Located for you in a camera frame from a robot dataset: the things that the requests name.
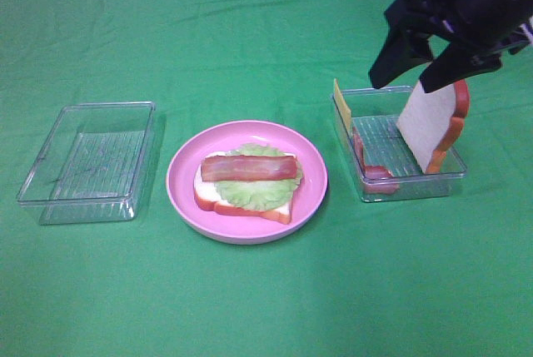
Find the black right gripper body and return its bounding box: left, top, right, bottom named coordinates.
left=385, top=0, right=532, bottom=54

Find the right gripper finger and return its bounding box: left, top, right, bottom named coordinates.
left=369, top=27, right=433, bottom=89
left=419, top=44, right=502, bottom=93

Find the toy bread slice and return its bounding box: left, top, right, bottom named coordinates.
left=193, top=151, right=296, bottom=225
left=396, top=80, right=470, bottom=174

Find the yellow toy cheese slice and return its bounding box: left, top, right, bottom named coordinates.
left=333, top=78, right=352, bottom=135

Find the toy bacon strip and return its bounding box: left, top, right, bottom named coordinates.
left=351, top=126, right=399, bottom=195
left=200, top=155, right=298, bottom=181

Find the green toy lettuce leaf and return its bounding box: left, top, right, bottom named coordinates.
left=214, top=143, right=303, bottom=211

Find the clear right plastic tray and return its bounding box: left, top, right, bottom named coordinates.
left=331, top=86, right=466, bottom=202

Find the clear plastic tray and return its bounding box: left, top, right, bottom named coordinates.
left=17, top=102, right=156, bottom=225
left=331, top=86, right=466, bottom=202

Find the green tablecloth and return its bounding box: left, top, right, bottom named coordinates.
left=1, top=0, right=532, bottom=356

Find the pink round plate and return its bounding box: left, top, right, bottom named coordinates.
left=166, top=120, right=328, bottom=245

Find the clear left plastic tray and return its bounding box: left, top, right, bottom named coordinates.
left=17, top=102, right=156, bottom=225

